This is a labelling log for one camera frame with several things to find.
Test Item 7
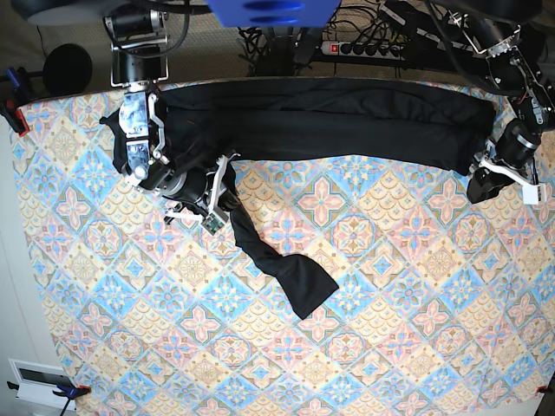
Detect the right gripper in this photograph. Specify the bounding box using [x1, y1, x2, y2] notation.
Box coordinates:
[134, 162, 241, 212]

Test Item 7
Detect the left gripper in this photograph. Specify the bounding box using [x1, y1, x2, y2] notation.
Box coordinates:
[467, 119, 541, 204]

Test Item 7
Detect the black t-shirt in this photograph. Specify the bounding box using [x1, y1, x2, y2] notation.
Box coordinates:
[101, 78, 495, 318]

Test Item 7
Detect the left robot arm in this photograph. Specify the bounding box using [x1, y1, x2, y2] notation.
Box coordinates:
[449, 11, 554, 205]

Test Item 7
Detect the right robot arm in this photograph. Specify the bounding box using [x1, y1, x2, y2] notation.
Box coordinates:
[102, 1, 239, 220]

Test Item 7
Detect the patterned tablecloth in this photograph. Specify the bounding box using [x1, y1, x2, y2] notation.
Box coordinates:
[1, 92, 554, 415]

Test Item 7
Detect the white power strip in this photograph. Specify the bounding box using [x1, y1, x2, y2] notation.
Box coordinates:
[320, 41, 402, 60]

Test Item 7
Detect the black round speaker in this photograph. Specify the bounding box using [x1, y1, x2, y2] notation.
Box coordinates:
[42, 43, 93, 96]

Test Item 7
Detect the orange black clamp left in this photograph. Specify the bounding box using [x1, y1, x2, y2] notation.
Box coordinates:
[0, 100, 29, 137]

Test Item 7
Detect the blue orange clamp lower left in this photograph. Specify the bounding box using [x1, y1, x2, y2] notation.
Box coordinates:
[6, 381, 91, 402]

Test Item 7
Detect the blue clamp upper left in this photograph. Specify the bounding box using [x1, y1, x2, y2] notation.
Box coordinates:
[1, 67, 28, 89]

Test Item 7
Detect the white floor vent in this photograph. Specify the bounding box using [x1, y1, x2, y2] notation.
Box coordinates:
[9, 359, 72, 410]

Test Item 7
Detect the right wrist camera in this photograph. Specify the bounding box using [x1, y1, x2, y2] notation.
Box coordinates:
[201, 212, 229, 236]

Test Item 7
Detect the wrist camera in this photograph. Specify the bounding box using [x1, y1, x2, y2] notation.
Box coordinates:
[201, 212, 229, 236]
[522, 183, 546, 205]

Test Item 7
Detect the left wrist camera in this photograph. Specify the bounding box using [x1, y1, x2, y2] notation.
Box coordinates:
[522, 183, 546, 205]

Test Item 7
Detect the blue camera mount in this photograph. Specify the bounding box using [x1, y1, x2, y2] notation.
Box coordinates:
[206, 0, 341, 28]

